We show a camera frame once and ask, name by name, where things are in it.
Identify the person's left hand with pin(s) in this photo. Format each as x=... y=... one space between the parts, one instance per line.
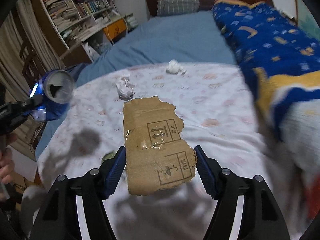
x=7 y=163

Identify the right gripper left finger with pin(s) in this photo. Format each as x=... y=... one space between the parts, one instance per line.
x=112 y=170

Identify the blue bed sheet mattress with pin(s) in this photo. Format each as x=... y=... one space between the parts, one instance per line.
x=160 y=40

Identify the brown cardboard piece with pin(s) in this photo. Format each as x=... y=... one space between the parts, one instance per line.
x=157 y=158

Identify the dark wooden chair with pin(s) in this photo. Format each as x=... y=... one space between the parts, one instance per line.
x=33 y=68

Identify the plaid grey pillow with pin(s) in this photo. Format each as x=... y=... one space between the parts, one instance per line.
x=177 y=7

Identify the white floral cloth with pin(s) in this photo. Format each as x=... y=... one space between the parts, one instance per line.
x=215 y=110

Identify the green white wrapper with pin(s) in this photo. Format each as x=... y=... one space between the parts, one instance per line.
x=109 y=155

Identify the white crumpled paper ball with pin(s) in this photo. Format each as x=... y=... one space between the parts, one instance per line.
x=175 y=68

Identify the white wooden bookshelf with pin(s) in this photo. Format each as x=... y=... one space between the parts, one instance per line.
x=79 y=31

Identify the beige curtain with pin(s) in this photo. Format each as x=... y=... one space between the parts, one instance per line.
x=19 y=25

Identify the crushed blue can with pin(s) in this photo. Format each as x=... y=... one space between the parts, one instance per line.
x=56 y=88

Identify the blue star moon blanket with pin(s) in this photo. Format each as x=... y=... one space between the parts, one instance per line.
x=280 y=64

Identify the crumpled grey white wrapper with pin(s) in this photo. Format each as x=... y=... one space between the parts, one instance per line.
x=125 y=88

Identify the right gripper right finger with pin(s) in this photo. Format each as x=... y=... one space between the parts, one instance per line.
x=208 y=170

